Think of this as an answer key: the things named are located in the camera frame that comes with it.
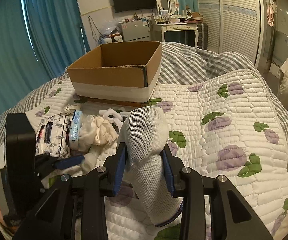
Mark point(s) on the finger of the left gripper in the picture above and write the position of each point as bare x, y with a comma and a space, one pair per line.
68, 162

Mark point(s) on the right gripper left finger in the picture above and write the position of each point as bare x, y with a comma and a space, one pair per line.
54, 217

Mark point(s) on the teal window curtain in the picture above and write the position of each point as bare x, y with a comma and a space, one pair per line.
38, 40

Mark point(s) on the grey knitted sock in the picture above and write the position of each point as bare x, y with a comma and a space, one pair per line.
145, 133

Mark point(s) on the small grey refrigerator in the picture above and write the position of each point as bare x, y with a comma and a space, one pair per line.
135, 30

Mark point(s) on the white louvered wardrobe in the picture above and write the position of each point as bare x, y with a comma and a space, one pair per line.
233, 25

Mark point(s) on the white dressing table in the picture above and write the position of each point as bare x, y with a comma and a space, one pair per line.
157, 31

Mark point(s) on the white vanity mirror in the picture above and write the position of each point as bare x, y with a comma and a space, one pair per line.
167, 8

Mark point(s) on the grey checkered blanket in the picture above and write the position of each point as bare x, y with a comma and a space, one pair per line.
180, 65

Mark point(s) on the white sock bundle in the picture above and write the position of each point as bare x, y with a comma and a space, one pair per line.
70, 109

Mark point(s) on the floral tissue pack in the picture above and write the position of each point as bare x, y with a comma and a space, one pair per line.
52, 136

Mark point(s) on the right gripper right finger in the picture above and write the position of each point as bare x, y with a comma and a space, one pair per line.
231, 215

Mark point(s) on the white storage box stack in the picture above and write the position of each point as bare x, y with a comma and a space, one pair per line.
112, 38

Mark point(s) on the white cloth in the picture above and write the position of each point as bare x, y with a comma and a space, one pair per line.
95, 133

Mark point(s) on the open cardboard box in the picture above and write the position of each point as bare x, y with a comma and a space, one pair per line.
122, 71

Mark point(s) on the blue white tissue packet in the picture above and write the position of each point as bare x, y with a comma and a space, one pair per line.
76, 124

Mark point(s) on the white floral quilt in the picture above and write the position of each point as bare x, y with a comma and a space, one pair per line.
229, 125

